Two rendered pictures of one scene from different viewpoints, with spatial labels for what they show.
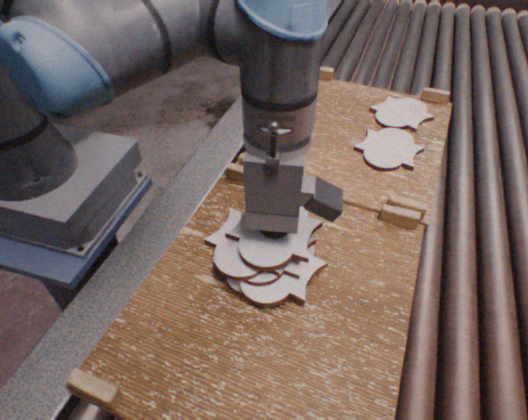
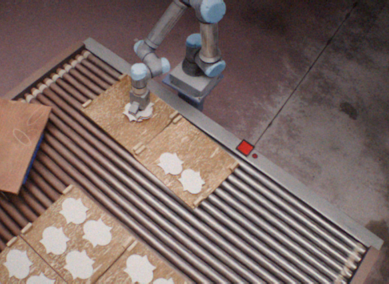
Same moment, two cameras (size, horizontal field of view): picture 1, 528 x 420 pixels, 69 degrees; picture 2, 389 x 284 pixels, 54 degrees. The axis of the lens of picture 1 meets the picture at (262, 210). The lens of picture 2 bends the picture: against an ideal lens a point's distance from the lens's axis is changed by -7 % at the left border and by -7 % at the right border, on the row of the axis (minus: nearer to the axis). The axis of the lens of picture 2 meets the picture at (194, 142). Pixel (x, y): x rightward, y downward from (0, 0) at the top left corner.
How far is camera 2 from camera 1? 2.00 m
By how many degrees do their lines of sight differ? 58
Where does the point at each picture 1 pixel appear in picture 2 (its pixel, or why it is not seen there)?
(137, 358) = (127, 85)
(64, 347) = not seen: hidden behind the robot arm
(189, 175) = (186, 107)
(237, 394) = (111, 98)
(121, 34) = (140, 53)
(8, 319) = (235, 103)
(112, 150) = (197, 85)
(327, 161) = (173, 143)
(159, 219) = (169, 96)
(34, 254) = not seen: hidden behind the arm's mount
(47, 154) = (187, 66)
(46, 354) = not seen: hidden behind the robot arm
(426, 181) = (150, 167)
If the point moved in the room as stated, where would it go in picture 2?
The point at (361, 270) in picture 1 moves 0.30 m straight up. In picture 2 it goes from (127, 131) to (123, 95)
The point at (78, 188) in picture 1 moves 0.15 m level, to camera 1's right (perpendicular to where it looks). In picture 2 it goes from (181, 76) to (172, 95)
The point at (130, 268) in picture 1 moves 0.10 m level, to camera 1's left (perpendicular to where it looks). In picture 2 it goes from (154, 88) to (160, 76)
